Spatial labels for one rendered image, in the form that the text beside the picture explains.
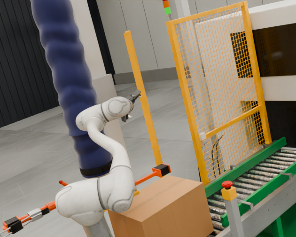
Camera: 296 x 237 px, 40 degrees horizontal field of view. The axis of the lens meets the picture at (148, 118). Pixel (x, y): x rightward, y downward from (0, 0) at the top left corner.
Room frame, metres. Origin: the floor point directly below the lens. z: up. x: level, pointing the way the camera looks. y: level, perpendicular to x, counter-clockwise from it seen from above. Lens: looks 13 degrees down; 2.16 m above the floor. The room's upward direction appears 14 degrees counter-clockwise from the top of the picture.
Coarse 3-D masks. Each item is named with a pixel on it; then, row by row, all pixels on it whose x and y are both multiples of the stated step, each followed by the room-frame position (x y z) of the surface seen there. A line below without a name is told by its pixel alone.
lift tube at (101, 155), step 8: (88, 104) 2.41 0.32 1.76; (96, 104) 2.47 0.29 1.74; (72, 136) 2.44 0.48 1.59; (80, 136) 2.39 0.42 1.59; (88, 136) 2.40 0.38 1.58; (80, 144) 2.40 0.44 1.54; (88, 144) 2.39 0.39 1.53; (96, 144) 2.40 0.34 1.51; (80, 152) 2.42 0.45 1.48; (88, 152) 2.40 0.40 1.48; (96, 152) 2.40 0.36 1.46; (104, 152) 2.42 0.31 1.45; (80, 160) 2.43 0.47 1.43; (88, 160) 2.39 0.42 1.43; (96, 160) 2.39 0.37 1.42; (104, 160) 2.41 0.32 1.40; (88, 168) 2.40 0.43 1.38; (88, 176) 2.41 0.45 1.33; (96, 176) 2.39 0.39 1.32
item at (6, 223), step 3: (15, 216) 2.22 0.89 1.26; (9, 219) 2.20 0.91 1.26; (12, 219) 2.19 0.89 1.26; (15, 219) 2.18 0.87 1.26; (18, 219) 2.17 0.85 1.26; (3, 222) 2.17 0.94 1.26; (6, 222) 2.16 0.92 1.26; (9, 222) 2.15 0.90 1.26; (12, 222) 2.15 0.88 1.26; (15, 222) 2.15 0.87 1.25; (6, 225) 2.13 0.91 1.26; (9, 225) 2.14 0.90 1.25; (9, 231) 2.13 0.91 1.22
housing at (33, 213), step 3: (33, 210) 2.26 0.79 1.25; (36, 210) 2.25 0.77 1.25; (39, 210) 2.24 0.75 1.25; (27, 213) 2.25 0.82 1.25; (30, 213) 2.23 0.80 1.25; (33, 213) 2.22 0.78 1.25; (36, 213) 2.22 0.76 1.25; (36, 216) 2.22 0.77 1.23; (39, 216) 2.23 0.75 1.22; (42, 216) 2.24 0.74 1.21; (33, 219) 2.21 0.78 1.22; (36, 219) 2.22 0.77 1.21
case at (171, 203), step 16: (144, 192) 2.83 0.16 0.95; (160, 192) 2.76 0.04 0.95; (176, 192) 2.69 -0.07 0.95; (192, 192) 2.68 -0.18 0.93; (144, 208) 2.57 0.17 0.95; (160, 208) 2.51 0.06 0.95; (176, 208) 2.57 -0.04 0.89; (192, 208) 2.66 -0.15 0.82; (208, 208) 2.75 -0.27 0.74; (112, 224) 2.69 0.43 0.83; (128, 224) 2.52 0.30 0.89; (144, 224) 2.40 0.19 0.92; (160, 224) 2.47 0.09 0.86; (176, 224) 2.55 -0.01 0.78; (192, 224) 2.64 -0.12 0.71; (208, 224) 2.73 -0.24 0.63
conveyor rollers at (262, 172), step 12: (276, 156) 3.84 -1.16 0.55; (288, 156) 3.81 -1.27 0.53; (252, 168) 3.73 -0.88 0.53; (264, 168) 3.63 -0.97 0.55; (276, 168) 3.62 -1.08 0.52; (240, 180) 3.53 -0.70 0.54; (252, 180) 3.44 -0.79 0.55; (264, 180) 3.42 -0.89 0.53; (216, 192) 3.42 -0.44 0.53; (240, 192) 3.31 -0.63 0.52; (252, 192) 3.21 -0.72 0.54; (216, 204) 3.19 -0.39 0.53; (216, 216) 2.96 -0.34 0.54
